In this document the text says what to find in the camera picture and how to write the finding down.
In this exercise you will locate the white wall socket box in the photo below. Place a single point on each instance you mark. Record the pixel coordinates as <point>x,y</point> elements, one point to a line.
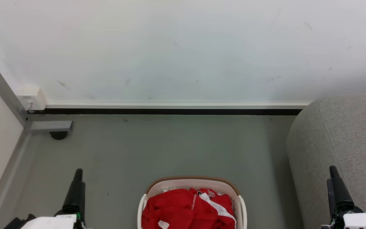
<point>33,97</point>

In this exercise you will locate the black baseboard strip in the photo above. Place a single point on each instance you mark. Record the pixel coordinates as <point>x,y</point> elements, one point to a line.
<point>170,112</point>

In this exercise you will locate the red cloth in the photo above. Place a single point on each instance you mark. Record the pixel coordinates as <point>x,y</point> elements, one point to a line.
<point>170,208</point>

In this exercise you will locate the white laundry basket brown rim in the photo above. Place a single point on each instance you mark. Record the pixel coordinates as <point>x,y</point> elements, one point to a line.
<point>195,183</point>

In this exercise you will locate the grey fabric sofa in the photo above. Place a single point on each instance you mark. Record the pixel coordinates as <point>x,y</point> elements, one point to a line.
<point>342,140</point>

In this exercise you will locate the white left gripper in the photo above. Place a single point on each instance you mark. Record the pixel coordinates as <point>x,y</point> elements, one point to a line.
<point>49,222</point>

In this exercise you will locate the black round frame foot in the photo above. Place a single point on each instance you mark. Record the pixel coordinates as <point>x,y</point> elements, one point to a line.
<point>59,135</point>

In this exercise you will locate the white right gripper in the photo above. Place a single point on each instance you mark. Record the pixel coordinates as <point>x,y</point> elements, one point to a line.
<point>364,221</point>

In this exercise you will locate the grey metal foot bar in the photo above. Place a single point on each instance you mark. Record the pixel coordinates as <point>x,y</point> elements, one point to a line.
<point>51,126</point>

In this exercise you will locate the grey metal frame post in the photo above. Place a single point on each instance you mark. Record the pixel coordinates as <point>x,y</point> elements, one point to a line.
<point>3,87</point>

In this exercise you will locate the white baseboard trim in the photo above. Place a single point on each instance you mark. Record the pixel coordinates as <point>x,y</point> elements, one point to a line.
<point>170,105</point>

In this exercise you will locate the grey partition bottom rail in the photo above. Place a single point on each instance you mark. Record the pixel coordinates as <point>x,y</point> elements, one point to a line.
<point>5,187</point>

